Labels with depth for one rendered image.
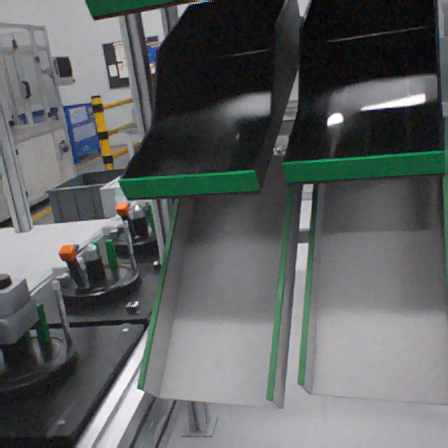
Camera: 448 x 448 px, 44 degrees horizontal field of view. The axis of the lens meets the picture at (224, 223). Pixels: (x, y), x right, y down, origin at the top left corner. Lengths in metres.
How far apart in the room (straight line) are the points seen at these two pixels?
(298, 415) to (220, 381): 0.21
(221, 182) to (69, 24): 11.72
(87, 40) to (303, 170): 11.57
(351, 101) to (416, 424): 0.39
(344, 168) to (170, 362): 0.26
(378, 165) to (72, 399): 0.41
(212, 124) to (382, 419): 0.41
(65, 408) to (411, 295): 0.38
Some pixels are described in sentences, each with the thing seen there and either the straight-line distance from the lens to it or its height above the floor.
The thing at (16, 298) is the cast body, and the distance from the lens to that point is 0.70.
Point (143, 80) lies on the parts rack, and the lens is 0.61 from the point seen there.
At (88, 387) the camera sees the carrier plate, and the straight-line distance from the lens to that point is 0.67.
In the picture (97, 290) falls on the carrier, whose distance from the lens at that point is 0.89.
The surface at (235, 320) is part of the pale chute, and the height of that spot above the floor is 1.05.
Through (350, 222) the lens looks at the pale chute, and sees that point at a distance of 0.61.
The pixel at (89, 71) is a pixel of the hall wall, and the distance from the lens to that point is 12.01.
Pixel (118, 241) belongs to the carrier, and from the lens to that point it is 1.14.
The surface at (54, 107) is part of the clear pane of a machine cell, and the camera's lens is 7.48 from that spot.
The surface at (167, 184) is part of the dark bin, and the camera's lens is 0.50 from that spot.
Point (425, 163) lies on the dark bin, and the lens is 0.47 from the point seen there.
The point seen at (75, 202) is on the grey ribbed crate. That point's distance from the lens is 2.72.
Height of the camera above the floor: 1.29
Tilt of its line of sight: 16 degrees down
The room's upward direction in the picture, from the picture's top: 8 degrees counter-clockwise
